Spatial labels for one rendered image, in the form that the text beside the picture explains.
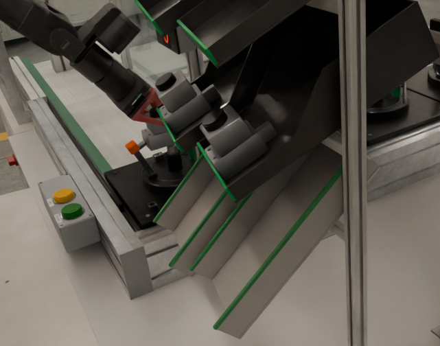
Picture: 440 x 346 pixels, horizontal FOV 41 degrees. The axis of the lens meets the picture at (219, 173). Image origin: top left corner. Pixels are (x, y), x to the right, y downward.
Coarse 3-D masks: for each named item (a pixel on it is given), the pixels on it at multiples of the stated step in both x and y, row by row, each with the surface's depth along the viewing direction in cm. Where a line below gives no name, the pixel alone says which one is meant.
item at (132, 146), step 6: (126, 144) 112; (132, 144) 111; (138, 144) 113; (144, 144) 112; (132, 150) 111; (138, 150) 112; (138, 156) 113; (144, 162) 114; (144, 168) 114; (150, 168) 115
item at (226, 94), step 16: (288, 16) 75; (304, 16) 75; (272, 32) 75; (256, 48) 75; (272, 48) 76; (208, 64) 88; (224, 64) 89; (240, 64) 89; (256, 64) 76; (208, 80) 89; (224, 80) 88; (240, 80) 77; (256, 80) 77; (224, 96) 84; (240, 96) 78; (160, 112) 87; (208, 112) 83; (192, 128) 78; (176, 144) 78; (192, 144) 79
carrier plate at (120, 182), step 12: (120, 168) 125; (132, 168) 125; (108, 180) 122; (120, 180) 121; (132, 180) 120; (120, 192) 116; (132, 192) 116; (144, 192) 115; (132, 204) 112; (144, 204) 111; (132, 216) 111; (144, 216) 108; (144, 228) 106
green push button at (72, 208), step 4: (72, 204) 114; (76, 204) 114; (64, 208) 113; (68, 208) 113; (72, 208) 113; (76, 208) 113; (80, 208) 113; (64, 212) 112; (68, 212) 112; (72, 212) 112; (76, 212) 112; (80, 212) 113; (64, 216) 112; (68, 216) 112; (72, 216) 112; (76, 216) 112
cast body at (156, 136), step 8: (152, 112) 110; (152, 128) 110; (160, 128) 111; (144, 136) 113; (152, 136) 111; (160, 136) 112; (168, 136) 112; (152, 144) 112; (160, 144) 112; (168, 144) 113
